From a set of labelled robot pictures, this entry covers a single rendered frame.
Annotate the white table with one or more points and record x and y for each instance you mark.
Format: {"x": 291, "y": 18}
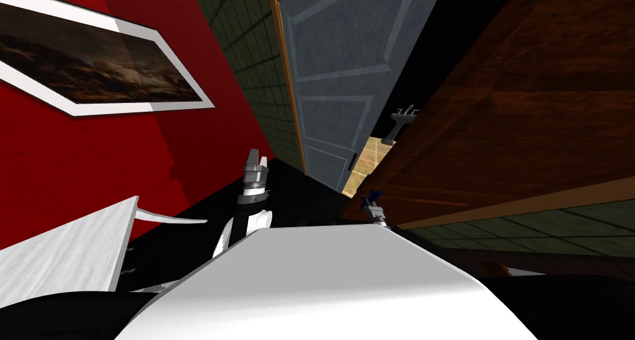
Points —
{"x": 59, "y": 255}

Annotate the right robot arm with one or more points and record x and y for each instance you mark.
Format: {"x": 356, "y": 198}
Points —
{"x": 570, "y": 310}

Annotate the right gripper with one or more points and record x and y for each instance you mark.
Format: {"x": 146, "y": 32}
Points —
{"x": 377, "y": 213}

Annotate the white-framed dark landscape picture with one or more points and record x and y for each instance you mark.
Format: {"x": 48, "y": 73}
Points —
{"x": 94, "y": 67}

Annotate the white pedestal sink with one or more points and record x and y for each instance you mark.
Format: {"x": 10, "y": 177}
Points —
{"x": 400, "y": 120}

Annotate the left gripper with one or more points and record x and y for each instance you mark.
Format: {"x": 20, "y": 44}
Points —
{"x": 255, "y": 173}

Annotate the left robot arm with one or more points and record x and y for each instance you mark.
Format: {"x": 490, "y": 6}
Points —
{"x": 250, "y": 221}

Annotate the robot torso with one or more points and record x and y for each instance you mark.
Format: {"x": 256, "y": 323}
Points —
{"x": 317, "y": 285}

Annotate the blue-grey panelled door leaf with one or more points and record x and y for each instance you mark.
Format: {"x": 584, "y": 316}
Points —
{"x": 337, "y": 47}

